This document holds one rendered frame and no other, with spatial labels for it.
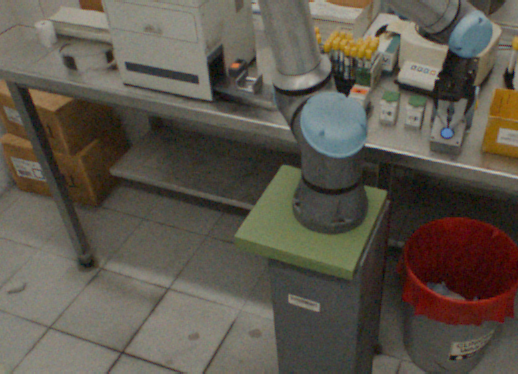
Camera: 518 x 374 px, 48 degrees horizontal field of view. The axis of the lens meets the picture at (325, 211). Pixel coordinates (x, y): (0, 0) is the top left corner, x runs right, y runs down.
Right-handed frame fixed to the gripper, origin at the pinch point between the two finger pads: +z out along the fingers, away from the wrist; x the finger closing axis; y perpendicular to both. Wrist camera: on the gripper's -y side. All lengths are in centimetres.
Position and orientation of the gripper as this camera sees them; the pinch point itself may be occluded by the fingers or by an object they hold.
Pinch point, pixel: (448, 125)
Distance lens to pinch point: 133.3
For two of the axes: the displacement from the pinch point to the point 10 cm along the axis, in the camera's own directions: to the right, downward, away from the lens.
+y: 3.4, -6.3, 7.0
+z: 0.0, 7.4, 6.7
